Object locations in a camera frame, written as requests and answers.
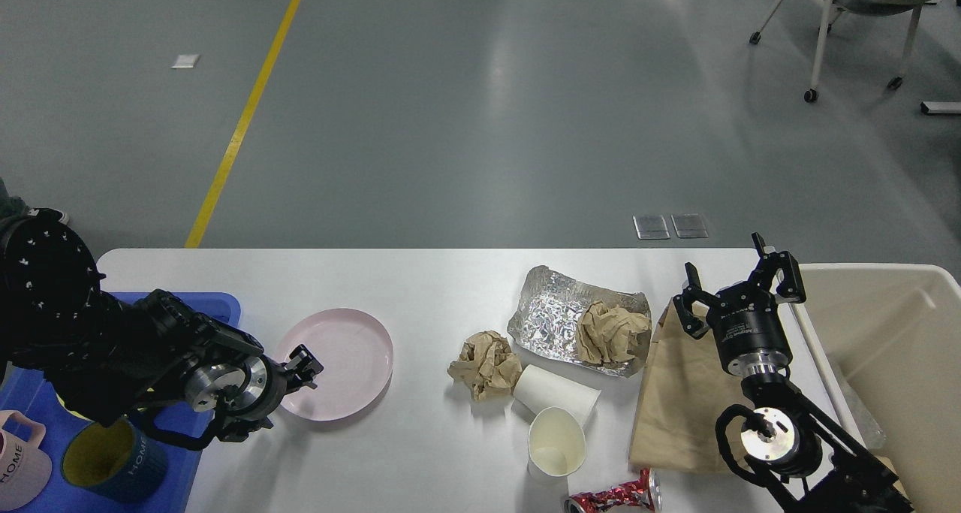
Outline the left metal floor plate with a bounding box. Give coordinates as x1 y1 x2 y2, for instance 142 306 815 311
632 215 670 240

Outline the crumpled aluminium foil sheet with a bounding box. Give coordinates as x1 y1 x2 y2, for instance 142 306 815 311
507 264 652 379

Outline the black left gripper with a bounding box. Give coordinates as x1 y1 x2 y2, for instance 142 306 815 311
183 344 325 442

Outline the dark teal HOME mug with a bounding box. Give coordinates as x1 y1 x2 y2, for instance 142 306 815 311
59 418 168 504

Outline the pink HOME mug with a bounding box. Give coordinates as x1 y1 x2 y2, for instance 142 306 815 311
1 409 53 512

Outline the metal floor plate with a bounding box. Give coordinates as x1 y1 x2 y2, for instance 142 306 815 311
670 214 709 239
632 215 670 240

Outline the crushed red can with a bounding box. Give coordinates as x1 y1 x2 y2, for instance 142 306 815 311
562 468 663 512

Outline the grey bar on floor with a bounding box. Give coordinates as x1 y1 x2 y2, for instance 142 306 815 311
920 100 961 116

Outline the beige plastic bin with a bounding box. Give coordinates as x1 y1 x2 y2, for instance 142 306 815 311
802 263 960 512

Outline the crumpled brown paper ball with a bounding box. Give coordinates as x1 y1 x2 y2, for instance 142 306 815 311
447 330 524 401

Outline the crumpled brown paper on foil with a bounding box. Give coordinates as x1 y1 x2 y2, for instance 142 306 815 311
574 301 652 368

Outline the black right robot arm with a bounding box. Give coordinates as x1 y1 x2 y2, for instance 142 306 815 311
672 233 914 512

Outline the brown paper bag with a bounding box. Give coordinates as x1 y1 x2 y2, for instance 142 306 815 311
628 303 748 473

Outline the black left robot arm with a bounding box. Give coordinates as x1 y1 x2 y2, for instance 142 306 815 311
2 216 324 451

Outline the right metal floor plate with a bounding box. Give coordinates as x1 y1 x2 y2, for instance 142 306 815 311
670 214 709 239

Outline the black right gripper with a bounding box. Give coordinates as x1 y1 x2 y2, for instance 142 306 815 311
672 232 807 379

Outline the yellow-green plate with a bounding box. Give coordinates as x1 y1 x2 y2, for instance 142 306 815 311
55 394 92 423

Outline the pink plate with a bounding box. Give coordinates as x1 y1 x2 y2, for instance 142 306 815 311
275 308 394 423

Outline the white paper cup lying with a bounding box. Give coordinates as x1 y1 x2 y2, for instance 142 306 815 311
514 365 601 427

